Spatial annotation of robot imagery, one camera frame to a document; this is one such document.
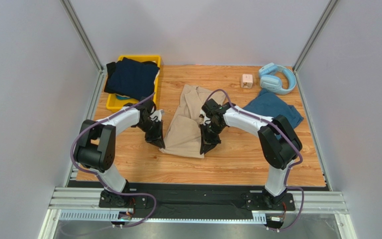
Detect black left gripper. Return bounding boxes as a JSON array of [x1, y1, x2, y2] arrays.
[[135, 118, 165, 149]]

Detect beige t-shirt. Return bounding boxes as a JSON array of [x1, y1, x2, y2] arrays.
[[160, 85, 226, 159]]

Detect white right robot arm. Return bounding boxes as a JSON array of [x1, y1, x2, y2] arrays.
[[200, 99, 302, 204]]

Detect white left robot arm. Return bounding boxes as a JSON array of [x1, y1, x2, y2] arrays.
[[71, 100, 165, 197]]

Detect yellow plastic bin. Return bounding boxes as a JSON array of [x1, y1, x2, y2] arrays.
[[106, 55, 162, 112]]

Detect navy blue t-shirt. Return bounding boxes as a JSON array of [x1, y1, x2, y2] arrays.
[[104, 57, 160, 100]]

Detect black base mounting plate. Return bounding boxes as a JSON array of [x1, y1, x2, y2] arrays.
[[99, 183, 296, 220]]

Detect teal folded t-shirt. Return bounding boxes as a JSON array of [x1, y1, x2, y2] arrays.
[[243, 89, 304, 129]]

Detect small pink cube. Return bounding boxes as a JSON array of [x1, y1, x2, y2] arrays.
[[240, 74, 254, 89]]

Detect light blue headphones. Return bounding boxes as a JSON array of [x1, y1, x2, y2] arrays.
[[258, 63, 297, 95]]

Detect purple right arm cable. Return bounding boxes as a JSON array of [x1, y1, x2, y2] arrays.
[[204, 89, 305, 233]]

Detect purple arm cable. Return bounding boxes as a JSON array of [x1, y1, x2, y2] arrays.
[[70, 92, 157, 229], [204, 89, 305, 233]]

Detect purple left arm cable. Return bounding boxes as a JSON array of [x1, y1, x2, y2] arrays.
[[70, 92, 157, 229]]

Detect left aluminium corner post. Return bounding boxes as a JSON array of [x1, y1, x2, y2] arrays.
[[60, 0, 104, 73]]

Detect aluminium corner post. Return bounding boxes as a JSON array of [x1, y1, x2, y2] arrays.
[[60, 0, 104, 73], [292, 0, 340, 73]]

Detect right aluminium corner post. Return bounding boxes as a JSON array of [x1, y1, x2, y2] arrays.
[[292, 0, 340, 73]]

